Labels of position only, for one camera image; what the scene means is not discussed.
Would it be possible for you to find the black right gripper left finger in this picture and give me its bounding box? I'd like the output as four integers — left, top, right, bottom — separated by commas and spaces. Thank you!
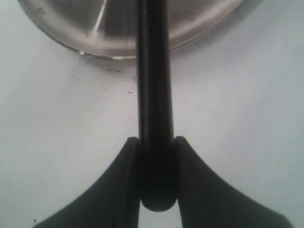
36, 137, 140, 228

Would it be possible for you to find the round steel plate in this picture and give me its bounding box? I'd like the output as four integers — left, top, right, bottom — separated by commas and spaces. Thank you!
19, 0, 242, 60

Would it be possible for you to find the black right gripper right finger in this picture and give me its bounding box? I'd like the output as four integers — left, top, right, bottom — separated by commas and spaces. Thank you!
174, 136, 292, 228

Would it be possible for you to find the black knife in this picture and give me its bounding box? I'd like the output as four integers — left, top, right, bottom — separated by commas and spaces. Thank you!
137, 0, 177, 212

